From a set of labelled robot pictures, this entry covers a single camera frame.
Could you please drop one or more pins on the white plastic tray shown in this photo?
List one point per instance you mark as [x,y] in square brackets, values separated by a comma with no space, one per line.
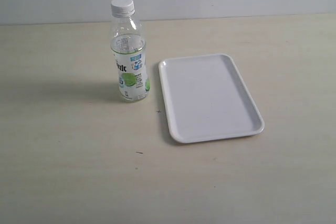
[206,99]

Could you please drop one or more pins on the clear plastic drink bottle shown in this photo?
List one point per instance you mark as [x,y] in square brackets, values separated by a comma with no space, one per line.
[128,46]

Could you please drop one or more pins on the white bottle cap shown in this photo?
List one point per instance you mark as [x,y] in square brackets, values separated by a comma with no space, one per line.
[122,8]

